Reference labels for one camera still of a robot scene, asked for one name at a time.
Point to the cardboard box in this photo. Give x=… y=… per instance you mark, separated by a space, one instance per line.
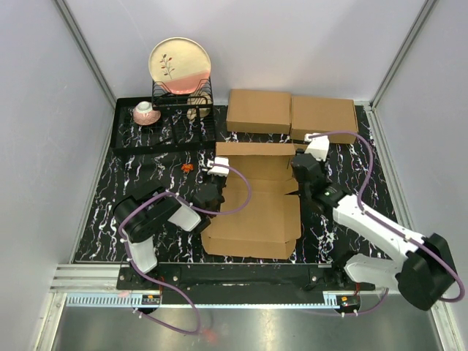
x=261 y=215
x=259 y=112
x=319 y=115

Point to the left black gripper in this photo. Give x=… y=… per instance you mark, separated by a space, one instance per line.
x=223 y=180

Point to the cream ceramic mug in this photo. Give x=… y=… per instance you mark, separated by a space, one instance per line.
x=200 y=102

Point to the cream pink floral plate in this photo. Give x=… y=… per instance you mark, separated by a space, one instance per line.
x=179 y=65

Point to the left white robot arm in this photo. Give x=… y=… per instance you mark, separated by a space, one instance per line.
x=142 y=227

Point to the black wire tray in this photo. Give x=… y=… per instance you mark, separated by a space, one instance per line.
x=180 y=128

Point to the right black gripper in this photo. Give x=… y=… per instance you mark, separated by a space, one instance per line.
x=324 y=167

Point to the black wire plate rack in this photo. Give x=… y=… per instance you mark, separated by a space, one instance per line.
x=166 y=101

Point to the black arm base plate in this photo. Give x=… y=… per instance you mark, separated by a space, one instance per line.
x=317 y=277

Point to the red maple leaf ornament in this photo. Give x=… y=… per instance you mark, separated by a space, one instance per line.
x=187 y=168

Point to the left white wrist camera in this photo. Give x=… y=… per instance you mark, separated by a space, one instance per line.
x=218 y=166

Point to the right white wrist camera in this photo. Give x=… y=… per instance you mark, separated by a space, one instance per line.
x=317 y=146

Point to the pink patterned bowl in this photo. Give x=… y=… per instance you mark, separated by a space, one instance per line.
x=145 y=115

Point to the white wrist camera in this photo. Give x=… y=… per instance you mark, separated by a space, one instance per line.
x=317 y=146
x=218 y=166

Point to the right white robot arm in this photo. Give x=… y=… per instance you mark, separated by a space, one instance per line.
x=420 y=267

